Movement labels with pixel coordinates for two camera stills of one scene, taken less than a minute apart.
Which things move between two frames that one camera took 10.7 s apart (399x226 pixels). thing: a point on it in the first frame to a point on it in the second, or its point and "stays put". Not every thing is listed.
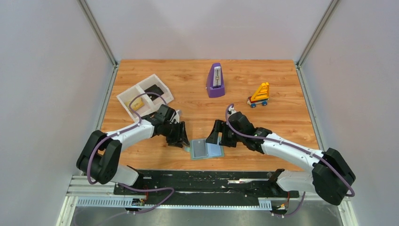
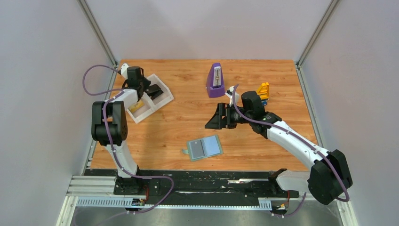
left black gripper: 181,137 to 146,84
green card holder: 199,149 stays put
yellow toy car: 261,95 stays put
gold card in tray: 136,104 stays put
